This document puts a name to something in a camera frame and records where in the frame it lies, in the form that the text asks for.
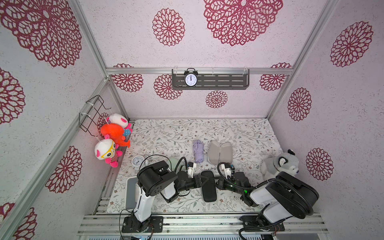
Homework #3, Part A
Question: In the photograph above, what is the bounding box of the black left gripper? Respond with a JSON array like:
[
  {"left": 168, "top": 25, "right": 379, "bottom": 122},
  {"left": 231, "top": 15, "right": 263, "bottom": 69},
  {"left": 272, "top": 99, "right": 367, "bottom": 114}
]
[{"left": 178, "top": 175, "right": 209, "bottom": 194}]

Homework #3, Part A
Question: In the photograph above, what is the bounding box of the mint green zippered umbrella case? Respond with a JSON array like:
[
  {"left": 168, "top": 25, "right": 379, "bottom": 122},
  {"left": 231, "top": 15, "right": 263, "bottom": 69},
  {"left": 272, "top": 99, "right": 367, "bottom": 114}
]
[{"left": 170, "top": 157, "right": 181, "bottom": 173}]

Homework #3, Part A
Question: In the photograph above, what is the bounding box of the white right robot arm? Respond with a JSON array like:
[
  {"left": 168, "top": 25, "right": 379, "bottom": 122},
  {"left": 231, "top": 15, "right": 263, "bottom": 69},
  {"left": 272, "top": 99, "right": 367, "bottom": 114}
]
[{"left": 214, "top": 172, "right": 320, "bottom": 227}]

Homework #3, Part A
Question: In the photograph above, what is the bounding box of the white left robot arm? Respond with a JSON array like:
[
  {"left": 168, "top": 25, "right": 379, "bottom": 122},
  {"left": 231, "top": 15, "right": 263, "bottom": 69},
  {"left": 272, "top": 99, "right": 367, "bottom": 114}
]
[{"left": 132, "top": 161, "right": 215, "bottom": 224}]

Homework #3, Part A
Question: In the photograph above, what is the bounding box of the purple folded umbrella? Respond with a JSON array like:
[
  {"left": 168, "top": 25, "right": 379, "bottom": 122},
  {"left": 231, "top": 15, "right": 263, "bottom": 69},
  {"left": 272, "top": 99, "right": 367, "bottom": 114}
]
[{"left": 193, "top": 140, "right": 204, "bottom": 164}]

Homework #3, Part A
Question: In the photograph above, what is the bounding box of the white table alarm clock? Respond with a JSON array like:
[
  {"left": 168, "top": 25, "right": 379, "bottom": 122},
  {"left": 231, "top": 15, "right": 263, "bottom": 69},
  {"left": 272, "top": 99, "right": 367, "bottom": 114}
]
[{"left": 132, "top": 155, "right": 148, "bottom": 170}]

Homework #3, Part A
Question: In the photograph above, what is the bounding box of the grey tray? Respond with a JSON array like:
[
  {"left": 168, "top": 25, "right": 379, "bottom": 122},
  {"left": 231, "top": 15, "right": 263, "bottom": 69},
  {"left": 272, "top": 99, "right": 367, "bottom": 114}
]
[{"left": 125, "top": 176, "right": 140, "bottom": 211}]

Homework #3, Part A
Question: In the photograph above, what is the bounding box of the grey husky plush toy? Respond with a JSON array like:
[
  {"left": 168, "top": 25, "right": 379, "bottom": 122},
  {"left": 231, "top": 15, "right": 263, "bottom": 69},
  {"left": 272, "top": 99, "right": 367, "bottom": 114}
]
[{"left": 261, "top": 149, "right": 299, "bottom": 181}]

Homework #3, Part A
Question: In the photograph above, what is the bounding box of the striped plush doll with glasses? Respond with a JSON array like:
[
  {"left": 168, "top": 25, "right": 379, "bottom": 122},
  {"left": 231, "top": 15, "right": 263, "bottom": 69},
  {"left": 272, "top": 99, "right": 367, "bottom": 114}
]
[{"left": 95, "top": 139, "right": 123, "bottom": 168}]

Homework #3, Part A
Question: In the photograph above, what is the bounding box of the orange plush toy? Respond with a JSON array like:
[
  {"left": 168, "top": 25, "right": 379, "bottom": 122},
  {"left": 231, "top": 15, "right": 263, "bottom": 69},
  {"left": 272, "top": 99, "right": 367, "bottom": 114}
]
[{"left": 100, "top": 123, "right": 131, "bottom": 148}]

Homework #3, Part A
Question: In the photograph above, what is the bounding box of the black alarm clock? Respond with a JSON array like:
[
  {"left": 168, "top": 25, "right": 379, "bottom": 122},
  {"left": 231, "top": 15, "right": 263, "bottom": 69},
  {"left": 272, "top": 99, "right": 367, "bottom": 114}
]
[{"left": 184, "top": 68, "right": 199, "bottom": 87}]

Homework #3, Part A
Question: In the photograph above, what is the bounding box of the white pink plush doll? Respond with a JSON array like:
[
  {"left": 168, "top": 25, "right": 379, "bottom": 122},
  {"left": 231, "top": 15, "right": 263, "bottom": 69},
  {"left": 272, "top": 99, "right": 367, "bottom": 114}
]
[{"left": 107, "top": 114, "right": 133, "bottom": 137}]

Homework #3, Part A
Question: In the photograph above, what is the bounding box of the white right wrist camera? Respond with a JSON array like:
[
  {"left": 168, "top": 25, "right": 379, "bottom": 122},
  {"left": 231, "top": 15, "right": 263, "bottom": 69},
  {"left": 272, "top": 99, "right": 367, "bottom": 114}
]
[{"left": 221, "top": 163, "right": 235, "bottom": 180}]

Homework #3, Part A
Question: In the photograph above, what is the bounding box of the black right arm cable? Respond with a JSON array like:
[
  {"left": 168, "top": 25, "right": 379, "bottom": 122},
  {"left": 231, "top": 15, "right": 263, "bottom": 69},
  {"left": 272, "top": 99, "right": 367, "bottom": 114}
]
[{"left": 216, "top": 161, "right": 314, "bottom": 240}]

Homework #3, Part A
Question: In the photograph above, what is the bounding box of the grey wall shelf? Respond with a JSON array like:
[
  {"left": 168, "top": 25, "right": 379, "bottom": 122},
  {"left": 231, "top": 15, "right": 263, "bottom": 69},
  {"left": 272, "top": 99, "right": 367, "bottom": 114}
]
[{"left": 171, "top": 69, "right": 250, "bottom": 90}]

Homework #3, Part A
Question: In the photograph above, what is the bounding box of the black wire basket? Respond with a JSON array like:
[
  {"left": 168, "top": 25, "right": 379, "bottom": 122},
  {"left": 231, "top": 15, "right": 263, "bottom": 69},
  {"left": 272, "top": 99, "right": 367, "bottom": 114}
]
[{"left": 78, "top": 95, "right": 111, "bottom": 137}]

